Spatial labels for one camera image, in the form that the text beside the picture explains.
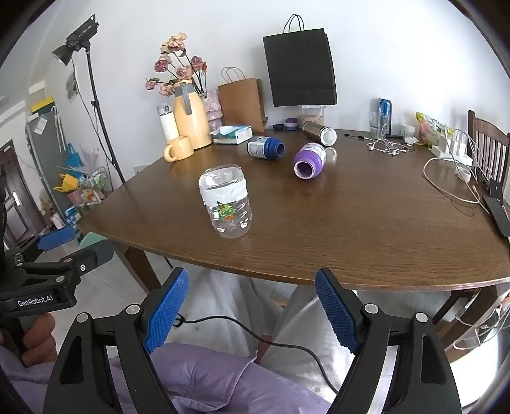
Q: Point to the person's left forearm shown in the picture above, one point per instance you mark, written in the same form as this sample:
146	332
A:
20	390

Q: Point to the green stool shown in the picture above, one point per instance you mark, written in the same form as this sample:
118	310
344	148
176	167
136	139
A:
93	240

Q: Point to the studio light on stand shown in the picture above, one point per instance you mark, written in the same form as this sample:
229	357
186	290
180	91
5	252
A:
79	38

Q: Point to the clear food container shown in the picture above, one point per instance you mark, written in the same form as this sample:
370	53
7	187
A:
312	114

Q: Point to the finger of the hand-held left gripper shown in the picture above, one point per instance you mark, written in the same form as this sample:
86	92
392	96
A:
55	239
89	262

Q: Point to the white thermos bottle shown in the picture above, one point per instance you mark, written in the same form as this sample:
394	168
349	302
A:
168	123

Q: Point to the grey refrigerator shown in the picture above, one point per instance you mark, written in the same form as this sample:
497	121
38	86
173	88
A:
40	159

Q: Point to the tissue box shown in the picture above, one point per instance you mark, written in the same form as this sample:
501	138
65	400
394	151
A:
232	134

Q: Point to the dried pink flowers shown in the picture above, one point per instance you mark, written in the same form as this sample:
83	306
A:
177	63

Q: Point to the purple lid bottle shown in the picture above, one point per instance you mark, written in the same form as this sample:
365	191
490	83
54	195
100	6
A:
310	160

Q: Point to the yellow mug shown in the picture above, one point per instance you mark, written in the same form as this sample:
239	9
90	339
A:
178	148

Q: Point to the clear plastic cup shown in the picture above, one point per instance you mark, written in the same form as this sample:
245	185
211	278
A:
225	201

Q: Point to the blue bag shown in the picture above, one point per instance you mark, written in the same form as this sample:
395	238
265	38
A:
72	156

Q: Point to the blue lid bottle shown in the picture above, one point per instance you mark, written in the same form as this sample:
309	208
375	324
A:
266	147

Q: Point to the blue water bottle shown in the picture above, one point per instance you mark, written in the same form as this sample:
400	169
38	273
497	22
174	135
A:
383	117

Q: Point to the white earphones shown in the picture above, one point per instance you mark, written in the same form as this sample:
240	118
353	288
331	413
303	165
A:
384	145

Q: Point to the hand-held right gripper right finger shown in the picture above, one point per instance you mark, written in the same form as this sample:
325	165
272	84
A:
334	314

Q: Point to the brown paper bag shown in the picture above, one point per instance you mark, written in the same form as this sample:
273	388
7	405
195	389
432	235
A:
241	103

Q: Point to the stainless steel cup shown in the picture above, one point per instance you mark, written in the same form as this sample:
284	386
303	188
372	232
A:
318	133

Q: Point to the wooden chair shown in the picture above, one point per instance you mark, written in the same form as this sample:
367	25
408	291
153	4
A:
488	147

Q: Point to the brown door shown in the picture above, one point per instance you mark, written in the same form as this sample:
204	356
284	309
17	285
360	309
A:
10	191

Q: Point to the purple jacket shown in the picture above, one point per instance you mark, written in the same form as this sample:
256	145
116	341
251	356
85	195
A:
215	378

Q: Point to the person's left hand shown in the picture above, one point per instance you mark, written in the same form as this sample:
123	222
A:
38	338

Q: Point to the white power strip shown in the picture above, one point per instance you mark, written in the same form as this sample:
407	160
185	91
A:
450	149

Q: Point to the person's legs in white pants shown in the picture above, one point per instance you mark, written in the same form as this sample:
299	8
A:
306	330

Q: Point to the colourful snack packet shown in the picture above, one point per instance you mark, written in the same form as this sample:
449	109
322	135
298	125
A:
425	130

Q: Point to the black paper bag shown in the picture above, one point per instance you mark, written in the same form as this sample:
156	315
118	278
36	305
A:
301	69

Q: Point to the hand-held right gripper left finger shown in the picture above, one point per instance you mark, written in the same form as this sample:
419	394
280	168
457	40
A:
167	310

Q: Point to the yellow thermos jug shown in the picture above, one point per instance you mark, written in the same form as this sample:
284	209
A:
191	119

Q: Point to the white tape roll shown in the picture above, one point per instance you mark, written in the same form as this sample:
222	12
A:
464	174

